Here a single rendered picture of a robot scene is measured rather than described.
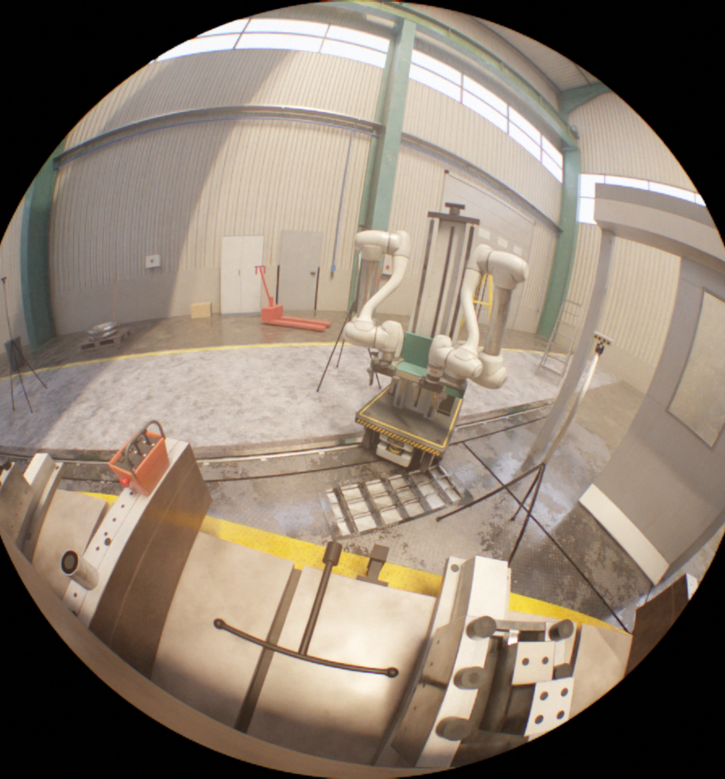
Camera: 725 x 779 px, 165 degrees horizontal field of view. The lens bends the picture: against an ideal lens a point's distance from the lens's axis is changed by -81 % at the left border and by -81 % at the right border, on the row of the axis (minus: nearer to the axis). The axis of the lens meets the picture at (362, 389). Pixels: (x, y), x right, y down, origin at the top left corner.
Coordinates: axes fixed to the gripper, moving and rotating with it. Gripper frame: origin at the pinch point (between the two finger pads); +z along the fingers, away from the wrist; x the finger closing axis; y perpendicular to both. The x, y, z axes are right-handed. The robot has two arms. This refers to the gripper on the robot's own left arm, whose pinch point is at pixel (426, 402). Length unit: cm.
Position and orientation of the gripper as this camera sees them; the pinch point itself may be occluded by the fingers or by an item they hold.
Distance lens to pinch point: 141.3
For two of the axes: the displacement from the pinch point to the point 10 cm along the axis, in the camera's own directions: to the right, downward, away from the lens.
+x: 8.7, 3.2, -3.7
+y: -4.8, 3.6, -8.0
